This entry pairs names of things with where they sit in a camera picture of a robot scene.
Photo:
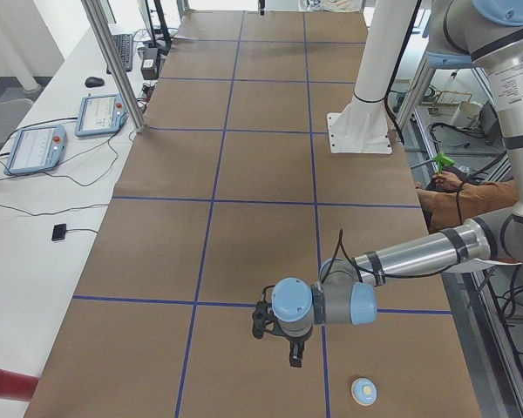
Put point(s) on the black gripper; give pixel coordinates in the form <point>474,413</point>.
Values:
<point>291,340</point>

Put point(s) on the blue and cream bell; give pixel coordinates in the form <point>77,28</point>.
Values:
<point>363,391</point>

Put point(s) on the brown paper table cover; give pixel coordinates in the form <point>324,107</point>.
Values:
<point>233,187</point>

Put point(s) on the person in brown shirt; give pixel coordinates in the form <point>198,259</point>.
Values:
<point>449,199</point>

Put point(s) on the small black square device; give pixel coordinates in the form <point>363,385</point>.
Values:
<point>58,232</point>

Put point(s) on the far blue teach pendant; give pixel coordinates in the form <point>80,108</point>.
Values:
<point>100,115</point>

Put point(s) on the blue teach pendant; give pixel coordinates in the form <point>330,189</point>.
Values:
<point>100,115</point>
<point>36,149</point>

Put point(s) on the red cylinder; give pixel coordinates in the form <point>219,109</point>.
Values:
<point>16,386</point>

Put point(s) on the black power adapter box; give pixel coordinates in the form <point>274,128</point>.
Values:
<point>150,63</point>

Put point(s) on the near blue teach pendant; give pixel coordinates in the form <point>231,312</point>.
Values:
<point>36,149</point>

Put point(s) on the black computer mouse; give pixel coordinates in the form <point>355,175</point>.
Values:
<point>93,82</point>

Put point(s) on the black keyboard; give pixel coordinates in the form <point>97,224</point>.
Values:
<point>124,45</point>

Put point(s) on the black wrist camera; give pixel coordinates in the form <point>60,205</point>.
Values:
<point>262,320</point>

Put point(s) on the white camera stand pillar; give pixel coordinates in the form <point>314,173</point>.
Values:
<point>362,126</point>

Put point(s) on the green handled tool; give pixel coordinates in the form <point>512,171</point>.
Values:
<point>442,161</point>

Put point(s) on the aluminium frame post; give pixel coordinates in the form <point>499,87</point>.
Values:
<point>100,28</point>

